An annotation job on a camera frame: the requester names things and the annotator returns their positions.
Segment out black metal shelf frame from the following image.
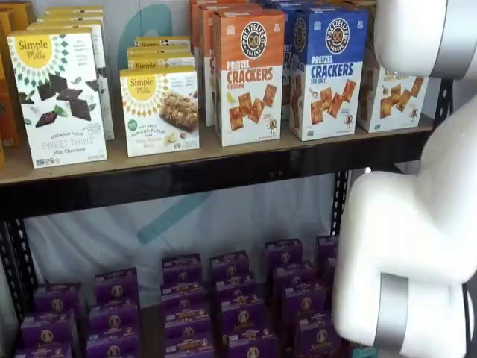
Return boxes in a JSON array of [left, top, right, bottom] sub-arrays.
[[0, 76, 455, 358]]

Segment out Simple Mills Sweet Thins box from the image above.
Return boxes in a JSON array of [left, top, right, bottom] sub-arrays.
[[6, 26, 109, 170], [40, 9, 105, 20], [26, 19, 116, 142], [35, 14, 106, 28]]

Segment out plain orange box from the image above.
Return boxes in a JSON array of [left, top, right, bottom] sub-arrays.
[[0, 55, 7, 171], [0, 10, 26, 148], [6, 1, 37, 33]]

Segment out blue white pretzel crackers box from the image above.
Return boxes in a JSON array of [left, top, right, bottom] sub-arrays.
[[281, 1, 311, 121], [256, 0, 336, 10], [288, 6, 370, 142]]

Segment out purple snack box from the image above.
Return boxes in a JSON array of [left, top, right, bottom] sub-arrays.
[[315, 234, 341, 263], [93, 266, 140, 307], [86, 330, 142, 358], [209, 250, 251, 281], [272, 262, 318, 291], [161, 254, 203, 285], [214, 274, 259, 304], [265, 239, 304, 268], [160, 280, 206, 307], [280, 284, 329, 318], [226, 327, 279, 358], [34, 282, 83, 318], [19, 308, 78, 352], [13, 342, 75, 358], [163, 321, 214, 342], [294, 313, 343, 358], [323, 256, 338, 286], [219, 298, 267, 333], [165, 336, 216, 358], [88, 300, 141, 337], [162, 301, 212, 326]]

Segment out Simple Mills almond bar box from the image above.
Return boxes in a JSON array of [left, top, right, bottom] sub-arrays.
[[126, 45, 197, 72], [119, 64, 200, 159], [133, 35, 193, 51]]

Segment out yellow white pretzel crackers box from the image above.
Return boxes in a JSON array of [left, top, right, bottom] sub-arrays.
[[356, 7, 430, 134]]

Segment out small teal object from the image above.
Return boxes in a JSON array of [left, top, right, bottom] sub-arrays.
[[351, 345, 378, 358]]

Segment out wooden shelf board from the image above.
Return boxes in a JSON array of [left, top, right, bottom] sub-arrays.
[[0, 114, 435, 186]]

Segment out orange white pretzel crackers box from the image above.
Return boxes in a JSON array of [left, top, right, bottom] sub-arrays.
[[200, 4, 262, 128], [212, 7, 287, 148], [189, 0, 258, 113]]

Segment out white backdrop sheet teal logo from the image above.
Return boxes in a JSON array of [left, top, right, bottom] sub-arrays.
[[22, 0, 366, 288]]

